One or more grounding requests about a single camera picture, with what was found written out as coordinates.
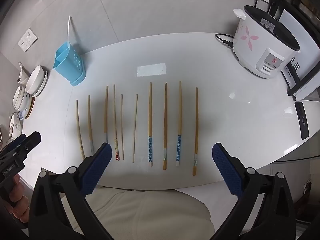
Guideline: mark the white floral rice cooker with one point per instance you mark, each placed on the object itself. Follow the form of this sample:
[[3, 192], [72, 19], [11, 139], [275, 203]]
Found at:
[[252, 52]]

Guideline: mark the bamboo chopstick grey end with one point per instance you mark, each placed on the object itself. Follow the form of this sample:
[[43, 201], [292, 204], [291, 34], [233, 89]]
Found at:
[[89, 120]]

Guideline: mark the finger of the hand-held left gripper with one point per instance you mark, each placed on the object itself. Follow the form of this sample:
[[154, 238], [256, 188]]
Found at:
[[16, 142], [31, 141]]

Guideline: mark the white wall socket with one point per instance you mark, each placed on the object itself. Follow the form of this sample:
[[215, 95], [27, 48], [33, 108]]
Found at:
[[28, 40]]

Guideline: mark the person's beige trousers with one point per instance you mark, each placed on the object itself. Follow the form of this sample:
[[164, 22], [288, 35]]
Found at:
[[150, 212]]

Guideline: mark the white bowl dark rim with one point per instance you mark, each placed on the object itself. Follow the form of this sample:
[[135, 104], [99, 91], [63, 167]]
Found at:
[[20, 100]]

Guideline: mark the white patterned bowl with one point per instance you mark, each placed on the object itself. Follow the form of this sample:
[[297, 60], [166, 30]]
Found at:
[[16, 127]]

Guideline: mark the pale chopstick yellow print end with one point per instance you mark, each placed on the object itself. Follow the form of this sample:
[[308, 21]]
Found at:
[[78, 127]]

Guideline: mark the blue plastic utensil holder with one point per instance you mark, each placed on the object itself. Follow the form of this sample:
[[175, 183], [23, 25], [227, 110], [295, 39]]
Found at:
[[71, 67]]

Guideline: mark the white tape patch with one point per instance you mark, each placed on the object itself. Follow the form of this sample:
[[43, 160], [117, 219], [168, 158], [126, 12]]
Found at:
[[151, 69]]

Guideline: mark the large white bowl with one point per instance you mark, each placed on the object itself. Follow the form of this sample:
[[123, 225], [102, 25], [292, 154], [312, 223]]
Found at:
[[35, 78]]

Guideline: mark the white plate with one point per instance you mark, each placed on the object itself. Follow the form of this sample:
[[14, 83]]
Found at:
[[44, 82]]

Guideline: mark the black metal rack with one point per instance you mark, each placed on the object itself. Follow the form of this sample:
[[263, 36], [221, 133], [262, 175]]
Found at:
[[305, 5]]

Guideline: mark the wooden plate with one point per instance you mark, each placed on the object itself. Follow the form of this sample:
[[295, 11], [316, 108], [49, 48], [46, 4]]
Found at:
[[30, 108]]

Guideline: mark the white microwave oven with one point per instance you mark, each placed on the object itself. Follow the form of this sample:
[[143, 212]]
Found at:
[[307, 90]]

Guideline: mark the white jug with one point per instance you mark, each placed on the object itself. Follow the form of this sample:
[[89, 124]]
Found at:
[[23, 76]]

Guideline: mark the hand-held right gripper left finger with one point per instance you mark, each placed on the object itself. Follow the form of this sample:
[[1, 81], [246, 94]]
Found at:
[[97, 167]]

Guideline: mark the person's left hand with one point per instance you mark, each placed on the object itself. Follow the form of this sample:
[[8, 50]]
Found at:
[[20, 202]]

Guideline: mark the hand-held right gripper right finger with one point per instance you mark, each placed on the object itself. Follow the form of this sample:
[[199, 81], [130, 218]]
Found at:
[[226, 170]]

